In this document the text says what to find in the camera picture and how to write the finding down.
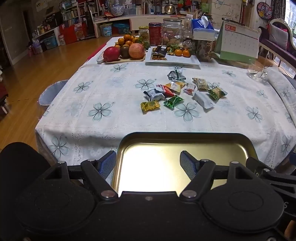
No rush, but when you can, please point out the red white snack packet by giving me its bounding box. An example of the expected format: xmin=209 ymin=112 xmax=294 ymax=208
xmin=155 ymin=84 xmax=175 ymax=97

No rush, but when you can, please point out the wooden fruit tray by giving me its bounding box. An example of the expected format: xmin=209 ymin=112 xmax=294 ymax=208
xmin=97 ymin=50 xmax=147 ymax=64

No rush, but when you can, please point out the brown kiwi fruit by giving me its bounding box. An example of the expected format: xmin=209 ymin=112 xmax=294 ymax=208
xmin=119 ymin=45 xmax=130 ymax=58

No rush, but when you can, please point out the white rectangular plate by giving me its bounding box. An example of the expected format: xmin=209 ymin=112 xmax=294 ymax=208
xmin=145 ymin=46 xmax=201 ymax=69

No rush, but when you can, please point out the brown patterned tin box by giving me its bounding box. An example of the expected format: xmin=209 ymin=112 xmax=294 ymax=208
xmin=196 ymin=39 xmax=216 ymax=62

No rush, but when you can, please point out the pile of tangerines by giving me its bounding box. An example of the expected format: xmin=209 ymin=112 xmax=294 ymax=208
xmin=115 ymin=34 xmax=149 ymax=49

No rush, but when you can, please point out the colourful round wall plate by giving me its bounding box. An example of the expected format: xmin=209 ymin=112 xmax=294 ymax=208
xmin=257 ymin=2 xmax=273 ymax=18

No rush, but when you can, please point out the blue white porcelain vase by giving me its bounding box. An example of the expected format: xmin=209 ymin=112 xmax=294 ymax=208
xmin=110 ymin=0 xmax=124 ymax=16

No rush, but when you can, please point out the clear glass cup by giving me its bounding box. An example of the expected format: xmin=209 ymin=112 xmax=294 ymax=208
xmin=246 ymin=59 xmax=269 ymax=80

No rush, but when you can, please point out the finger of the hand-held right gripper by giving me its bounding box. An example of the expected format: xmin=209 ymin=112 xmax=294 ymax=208
xmin=245 ymin=157 xmax=266 ymax=177

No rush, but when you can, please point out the silver green snack packet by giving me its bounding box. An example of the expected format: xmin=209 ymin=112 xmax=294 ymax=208
xmin=167 ymin=68 xmax=186 ymax=80

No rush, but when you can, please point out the brown patterned snack packet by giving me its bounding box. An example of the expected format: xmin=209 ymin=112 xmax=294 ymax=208
xmin=192 ymin=77 xmax=211 ymax=90

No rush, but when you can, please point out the black foil packet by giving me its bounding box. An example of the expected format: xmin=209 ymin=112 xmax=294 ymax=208
xmin=151 ymin=46 xmax=167 ymax=57

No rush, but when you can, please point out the blue storage bin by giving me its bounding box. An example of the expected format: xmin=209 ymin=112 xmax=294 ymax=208
xmin=43 ymin=36 xmax=58 ymax=50

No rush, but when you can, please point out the blue plastic bucket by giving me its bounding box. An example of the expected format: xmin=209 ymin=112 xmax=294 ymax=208
xmin=100 ymin=23 xmax=113 ymax=37

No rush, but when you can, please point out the pink striped apple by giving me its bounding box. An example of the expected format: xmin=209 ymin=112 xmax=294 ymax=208
xmin=129 ymin=43 xmax=146 ymax=59

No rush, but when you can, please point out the green white desk calendar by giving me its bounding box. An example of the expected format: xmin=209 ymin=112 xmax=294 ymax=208
xmin=211 ymin=20 xmax=260 ymax=63

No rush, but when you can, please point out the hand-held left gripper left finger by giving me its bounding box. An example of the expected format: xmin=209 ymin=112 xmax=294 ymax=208
xmin=44 ymin=150 xmax=119 ymax=202

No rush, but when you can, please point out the tall bookshelf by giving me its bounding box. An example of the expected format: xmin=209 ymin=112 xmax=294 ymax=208
xmin=60 ymin=0 xmax=97 ymax=39

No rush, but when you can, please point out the person's black clothing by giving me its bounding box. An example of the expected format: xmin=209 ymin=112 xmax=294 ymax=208
xmin=0 ymin=142 xmax=52 ymax=241

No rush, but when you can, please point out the dark blue white snack packet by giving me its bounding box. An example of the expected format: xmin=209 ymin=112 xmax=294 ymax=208
xmin=143 ymin=88 xmax=162 ymax=102

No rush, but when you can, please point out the clear plastic bottle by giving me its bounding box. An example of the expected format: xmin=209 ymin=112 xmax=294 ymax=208
xmin=184 ymin=14 xmax=193 ymax=30

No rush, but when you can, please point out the large glass jar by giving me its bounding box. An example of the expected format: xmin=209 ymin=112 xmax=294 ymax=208
xmin=162 ymin=18 xmax=183 ymax=45

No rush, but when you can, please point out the red tin can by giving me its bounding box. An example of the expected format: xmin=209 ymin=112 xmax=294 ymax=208
xmin=148 ymin=22 xmax=162 ymax=46

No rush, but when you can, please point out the yellow orange clear snack packet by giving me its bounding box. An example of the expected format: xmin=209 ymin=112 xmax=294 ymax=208
xmin=170 ymin=79 xmax=186 ymax=93

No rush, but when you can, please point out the blue white tissue pack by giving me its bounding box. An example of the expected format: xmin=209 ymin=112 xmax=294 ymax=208
xmin=191 ymin=16 xmax=219 ymax=40

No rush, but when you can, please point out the round blue stool cushion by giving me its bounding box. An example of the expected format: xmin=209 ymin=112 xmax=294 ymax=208
xmin=38 ymin=79 xmax=68 ymax=106

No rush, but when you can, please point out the dark red apple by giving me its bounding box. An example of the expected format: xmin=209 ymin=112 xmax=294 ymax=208
xmin=103 ymin=46 xmax=121 ymax=62

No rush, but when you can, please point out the nut filled glass jar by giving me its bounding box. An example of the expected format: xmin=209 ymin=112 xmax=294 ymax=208
xmin=138 ymin=26 xmax=149 ymax=43

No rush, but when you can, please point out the dark carved sofa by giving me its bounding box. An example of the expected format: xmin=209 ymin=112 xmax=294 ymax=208
xmin=258 ymin=19 xmax=296 ymax=77

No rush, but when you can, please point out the blue plastic basket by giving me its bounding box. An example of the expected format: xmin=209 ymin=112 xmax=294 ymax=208
xmin=113 ymin=22 xmax=130 ymax=35

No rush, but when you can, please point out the small white pink snack packet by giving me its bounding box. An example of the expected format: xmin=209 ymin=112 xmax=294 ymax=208
xmin=183 ymin=83 xmax=196 ymax=95

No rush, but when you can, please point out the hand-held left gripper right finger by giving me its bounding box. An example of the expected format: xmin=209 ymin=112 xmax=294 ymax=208
xmin=180 ymin=150 xmax=257 ymax=202

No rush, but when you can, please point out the green foil snack packet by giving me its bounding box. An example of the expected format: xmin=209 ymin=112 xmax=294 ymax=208
xmin=163 ymin=95 xmax=185 ymax=109

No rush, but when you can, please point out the grey pink sofa cushion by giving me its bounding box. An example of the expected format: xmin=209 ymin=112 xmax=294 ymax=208
xmin=268 ymin=23 xmax=289 ymax=50

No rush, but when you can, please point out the red cardboard box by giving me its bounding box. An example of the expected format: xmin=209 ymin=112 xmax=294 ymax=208
xmin=62 ymin=23 xmax=88 ymax=44

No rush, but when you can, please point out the white low shelf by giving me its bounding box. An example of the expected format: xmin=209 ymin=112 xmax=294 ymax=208
xmin=94 ymin=14 xmax=167 ymax=37

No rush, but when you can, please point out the plain silver white snack packet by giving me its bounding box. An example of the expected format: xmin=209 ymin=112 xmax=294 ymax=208
xmin=193 ymin=91 xmax=215 ymax=109

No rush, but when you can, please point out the gold metal tin tray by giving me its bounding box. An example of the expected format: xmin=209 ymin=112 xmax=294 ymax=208
xmin=110 ymin=132 xmax=259 ymax=194

